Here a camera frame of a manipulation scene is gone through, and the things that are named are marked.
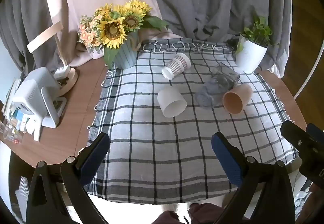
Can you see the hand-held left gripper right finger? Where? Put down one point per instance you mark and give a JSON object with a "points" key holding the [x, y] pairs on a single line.
{"points": [[225, 158]]}

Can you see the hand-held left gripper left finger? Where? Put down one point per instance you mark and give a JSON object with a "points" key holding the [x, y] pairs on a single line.
{"points": [[97, 153]]}

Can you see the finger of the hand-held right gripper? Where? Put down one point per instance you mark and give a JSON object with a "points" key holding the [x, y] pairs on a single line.
{"points": [[317, 134], [296, 136]]}

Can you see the beige cup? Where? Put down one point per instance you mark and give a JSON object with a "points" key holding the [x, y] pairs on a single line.
{"points": [[234, 101]]}

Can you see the clear grey glass tumbler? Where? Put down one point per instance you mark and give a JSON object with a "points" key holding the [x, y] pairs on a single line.
{"points": [[215, 87]]}

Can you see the white cup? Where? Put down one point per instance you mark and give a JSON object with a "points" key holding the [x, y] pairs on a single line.
{"points": [[170, 101]]}

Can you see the patterned paper cup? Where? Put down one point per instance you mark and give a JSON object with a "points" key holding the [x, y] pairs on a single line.
{"points": [[177, 65]]}

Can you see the checkered tablecloth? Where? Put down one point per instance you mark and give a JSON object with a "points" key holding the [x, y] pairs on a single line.
{"points": [[151, 143]]}

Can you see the white hoop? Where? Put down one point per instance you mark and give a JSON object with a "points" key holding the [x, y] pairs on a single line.
{"points": [[307, 79]]}

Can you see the white desk lamp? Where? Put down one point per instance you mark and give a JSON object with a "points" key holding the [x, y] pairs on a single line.
{"points": [[72, 78]]}

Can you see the striped grey cloth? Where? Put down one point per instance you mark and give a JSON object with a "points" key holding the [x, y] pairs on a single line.
{"points": [[22, 193]]}

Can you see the white projector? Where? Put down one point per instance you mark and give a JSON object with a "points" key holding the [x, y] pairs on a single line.
{"points": [[33, 89]]}

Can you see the stack of clear cups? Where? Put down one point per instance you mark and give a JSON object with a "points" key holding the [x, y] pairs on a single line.
{"points": [[8, 132]]}

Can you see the white ribbed plant pot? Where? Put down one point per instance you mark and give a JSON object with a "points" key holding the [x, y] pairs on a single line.
{"points": [[249, 55]]}

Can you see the blue ribbed flower pot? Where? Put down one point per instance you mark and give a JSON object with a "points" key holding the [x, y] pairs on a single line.
{"points": [[125, 58]]}

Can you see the green leafy plant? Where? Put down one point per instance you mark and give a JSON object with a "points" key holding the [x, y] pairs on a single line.
{"points": [[258, 31]]}

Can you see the peach flower bunch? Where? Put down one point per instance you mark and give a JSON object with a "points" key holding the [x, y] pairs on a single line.
{"points": [[88, 34]]}

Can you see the sunflower bouquet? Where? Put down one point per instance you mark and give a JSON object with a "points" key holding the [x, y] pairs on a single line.
{"points": [[112, 30]]}

